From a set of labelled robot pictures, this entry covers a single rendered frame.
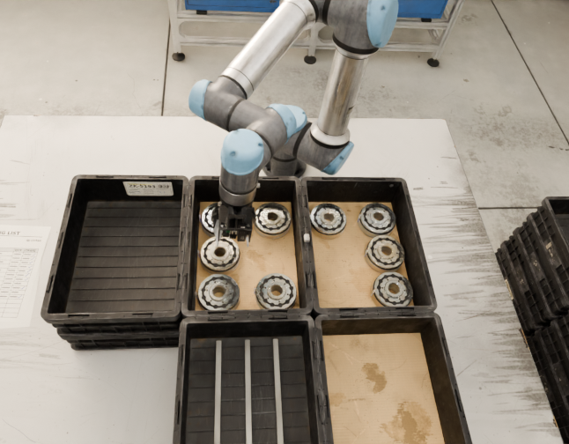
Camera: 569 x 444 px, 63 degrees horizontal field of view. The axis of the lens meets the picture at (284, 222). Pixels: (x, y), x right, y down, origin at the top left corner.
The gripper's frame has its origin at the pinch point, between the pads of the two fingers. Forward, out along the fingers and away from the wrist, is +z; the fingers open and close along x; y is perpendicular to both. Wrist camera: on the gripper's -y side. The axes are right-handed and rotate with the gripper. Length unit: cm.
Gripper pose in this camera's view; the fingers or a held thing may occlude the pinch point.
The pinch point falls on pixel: (232, 234)
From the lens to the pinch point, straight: 114.2
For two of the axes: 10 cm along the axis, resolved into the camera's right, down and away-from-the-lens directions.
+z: -1.5, 5.4, 8.3
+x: 9.9, 0.3, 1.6
